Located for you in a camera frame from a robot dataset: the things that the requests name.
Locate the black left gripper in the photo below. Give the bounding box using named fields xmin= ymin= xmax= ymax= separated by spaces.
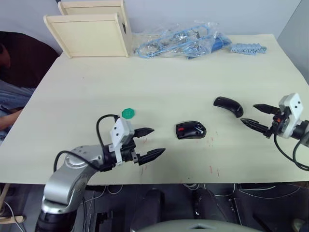
xmin=119 ymin=127 xmax=166 ymax=166

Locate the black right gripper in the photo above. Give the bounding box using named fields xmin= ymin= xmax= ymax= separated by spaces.
xmin=239 ymin=103 xmax=291 ymax=139

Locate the black curved mouse cover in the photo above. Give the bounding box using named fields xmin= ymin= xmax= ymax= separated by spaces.
xmin=212 ymin=96 xmax=244 ymax=118

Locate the black mouse base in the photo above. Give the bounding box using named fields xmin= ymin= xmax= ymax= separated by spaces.
xmin=175 ymin=120 xmax=207 ymax=141

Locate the green octagonal disc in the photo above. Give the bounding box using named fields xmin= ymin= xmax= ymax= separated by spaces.
xmin=121 ymin=108 xmax=137 ymax=120

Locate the light blue connector strip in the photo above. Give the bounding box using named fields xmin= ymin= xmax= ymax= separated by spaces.
xmin=228 ymin=43 xmax=268 ymax=56

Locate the black equipment under table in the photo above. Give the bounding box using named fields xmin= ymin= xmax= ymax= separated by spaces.
xmin=130 ymin=183 xmax=309 ymax=232

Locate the beige wooden rack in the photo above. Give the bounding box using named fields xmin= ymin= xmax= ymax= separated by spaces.
xmin=57 ymin=0 xmax=133 ymax=36
xmin=43 ymin=12 xmax=133 ymax=58

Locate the person in blue clothing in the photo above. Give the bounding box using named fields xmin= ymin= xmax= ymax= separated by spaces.
xmin=0 ymin=43 xmax=37 ymax=142

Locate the light wooden stick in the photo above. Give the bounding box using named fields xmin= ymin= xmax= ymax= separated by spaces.
xmin=0 ymin=216 xmax=26 ymax=224

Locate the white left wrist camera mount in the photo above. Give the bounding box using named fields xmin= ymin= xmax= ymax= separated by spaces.
xmin=110 ymin=117 xmax=135 ymax=165

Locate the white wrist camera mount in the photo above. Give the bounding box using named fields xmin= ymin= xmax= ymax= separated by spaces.
xmin=278 ymin=92 xmax=304 ymax=139
xmin=110 ymin=117 xmax=135 ymax=165

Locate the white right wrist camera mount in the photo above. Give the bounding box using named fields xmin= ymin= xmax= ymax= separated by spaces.
xmin=278 ymin=92 xmax=304 ymax=139

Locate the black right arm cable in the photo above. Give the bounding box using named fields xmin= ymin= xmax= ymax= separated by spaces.
xmin=273 ymin=133 xmax=309 ymax=171

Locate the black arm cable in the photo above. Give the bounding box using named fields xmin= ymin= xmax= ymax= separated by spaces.
xmin=273 ymin=133 xmax=309 ymax=171
xmin=53 ymin=114 xmax=120 ymax=173

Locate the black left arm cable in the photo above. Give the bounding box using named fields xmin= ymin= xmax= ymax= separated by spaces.
xmin=53 ymin=114 xmax=120 ymax=173

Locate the blue cable bundle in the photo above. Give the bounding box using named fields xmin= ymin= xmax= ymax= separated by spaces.
xmin=211 ymin=33 xmax=233 ymax=53

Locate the clear bag of blue cables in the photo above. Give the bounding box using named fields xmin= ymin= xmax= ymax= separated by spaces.
xmin=132 ymin=20 xmax=233 ymax=60

